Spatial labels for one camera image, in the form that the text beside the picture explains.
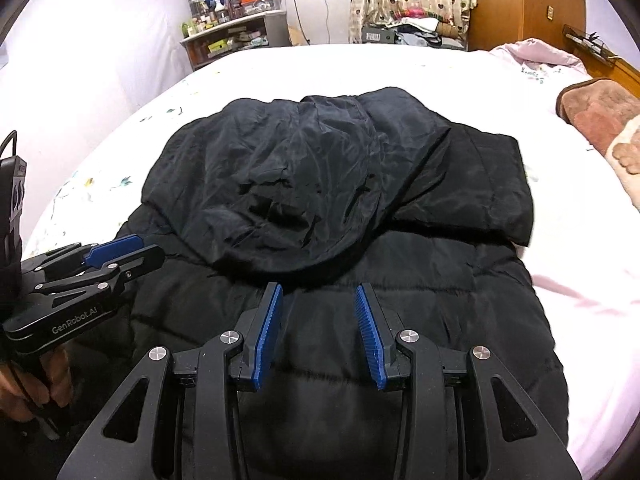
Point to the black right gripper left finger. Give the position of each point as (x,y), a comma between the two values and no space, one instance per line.
(175,416)

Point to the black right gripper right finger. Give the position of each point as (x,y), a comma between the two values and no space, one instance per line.
(463,414)

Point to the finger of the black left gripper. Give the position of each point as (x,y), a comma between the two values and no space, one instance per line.
(69,260)
(126,267)

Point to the black puffer jacket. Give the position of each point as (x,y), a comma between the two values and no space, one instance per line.
(320,196)

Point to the pile of clothes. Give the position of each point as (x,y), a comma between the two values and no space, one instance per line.
(415,31)

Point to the person's left hand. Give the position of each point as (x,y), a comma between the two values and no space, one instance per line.
(14,386)

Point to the pink floral bed sheet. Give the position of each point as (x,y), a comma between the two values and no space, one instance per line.
(583,255)

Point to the wooden storage shelf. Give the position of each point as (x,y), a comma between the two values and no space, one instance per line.
(267,29)

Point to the white cabinet under window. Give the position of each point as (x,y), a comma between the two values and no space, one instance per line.
(317,21)

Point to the brown plush blanket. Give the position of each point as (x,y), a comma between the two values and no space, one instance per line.
(607,116)

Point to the wooden headboard shelf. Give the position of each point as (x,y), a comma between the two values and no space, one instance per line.
(599,60)

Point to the wooden wardrobe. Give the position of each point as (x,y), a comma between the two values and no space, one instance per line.
(495,22)

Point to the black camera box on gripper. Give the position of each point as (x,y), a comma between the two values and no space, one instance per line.
(12,192)

